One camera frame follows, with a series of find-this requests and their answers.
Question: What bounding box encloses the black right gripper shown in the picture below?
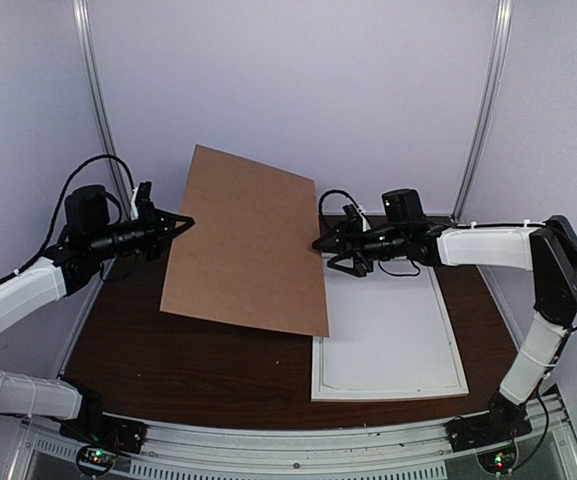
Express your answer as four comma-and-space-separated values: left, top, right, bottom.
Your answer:
313, 220, 409, 276

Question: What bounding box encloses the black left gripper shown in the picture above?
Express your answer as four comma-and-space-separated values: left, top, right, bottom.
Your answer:
88, 200, 194, 261

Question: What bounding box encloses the landscape photo print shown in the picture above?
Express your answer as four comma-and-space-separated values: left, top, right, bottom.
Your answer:
317, 254, 457, 391

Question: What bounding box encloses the white picture frame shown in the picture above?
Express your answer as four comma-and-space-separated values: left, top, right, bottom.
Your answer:
309, 252, 470, 402

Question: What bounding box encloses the brown cardboard backing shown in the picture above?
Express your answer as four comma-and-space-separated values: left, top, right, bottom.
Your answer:
160, 145, 329, 337

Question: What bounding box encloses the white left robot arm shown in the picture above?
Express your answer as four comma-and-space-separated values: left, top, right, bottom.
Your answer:
0, 208, 194, 444

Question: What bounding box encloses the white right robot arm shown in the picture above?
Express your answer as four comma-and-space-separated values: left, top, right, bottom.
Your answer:
312, 215, 577, 442

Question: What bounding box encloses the black right camera cable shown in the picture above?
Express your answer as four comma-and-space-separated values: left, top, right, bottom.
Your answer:
317, 189, 422, 279

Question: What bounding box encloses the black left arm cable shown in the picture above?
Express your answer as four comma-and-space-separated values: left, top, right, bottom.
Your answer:
17, 153, 139, 274

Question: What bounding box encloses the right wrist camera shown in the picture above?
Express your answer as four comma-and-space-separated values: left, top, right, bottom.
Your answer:
382, 188, 425, 223

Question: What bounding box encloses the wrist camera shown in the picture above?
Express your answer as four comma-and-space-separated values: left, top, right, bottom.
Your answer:
382, 188, 425, 223
64, 184, 122, 236

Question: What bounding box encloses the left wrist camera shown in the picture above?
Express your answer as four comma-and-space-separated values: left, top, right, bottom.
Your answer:
64, 184, 122, 236

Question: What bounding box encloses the aluminium front rail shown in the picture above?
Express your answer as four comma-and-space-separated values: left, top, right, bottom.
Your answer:
3, 392, 577, 479

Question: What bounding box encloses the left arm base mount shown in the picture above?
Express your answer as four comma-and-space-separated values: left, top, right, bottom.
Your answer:
57, 380, 147, 458

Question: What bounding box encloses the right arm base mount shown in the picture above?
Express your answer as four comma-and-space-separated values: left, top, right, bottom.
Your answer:
446, 391, 532, 476

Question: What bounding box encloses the left aluminium corner post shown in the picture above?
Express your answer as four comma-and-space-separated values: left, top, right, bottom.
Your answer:
72, 0, 132, 207

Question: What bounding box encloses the aluminium corner post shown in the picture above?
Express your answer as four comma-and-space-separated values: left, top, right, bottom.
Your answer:
72, 0, 132, 207
451, 0, 513, 220

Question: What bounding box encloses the right aluminium corner post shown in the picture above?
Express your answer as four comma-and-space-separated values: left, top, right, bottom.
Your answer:
451, 0, 513, 220

